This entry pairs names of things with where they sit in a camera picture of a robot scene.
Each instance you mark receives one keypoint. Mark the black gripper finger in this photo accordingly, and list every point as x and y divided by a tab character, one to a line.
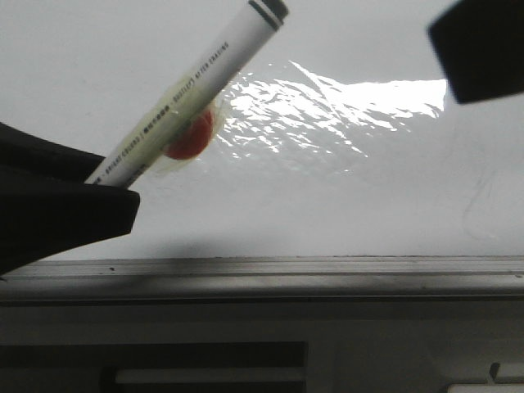
479	45
47	208

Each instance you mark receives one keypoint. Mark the white black whiteboard marker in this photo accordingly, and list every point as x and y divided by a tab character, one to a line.
234	46

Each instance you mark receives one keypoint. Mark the white whiteboard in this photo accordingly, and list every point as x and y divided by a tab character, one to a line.
340	137

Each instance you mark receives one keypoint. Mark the aluminium whiteboard tray rail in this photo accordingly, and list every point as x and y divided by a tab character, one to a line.
237	278

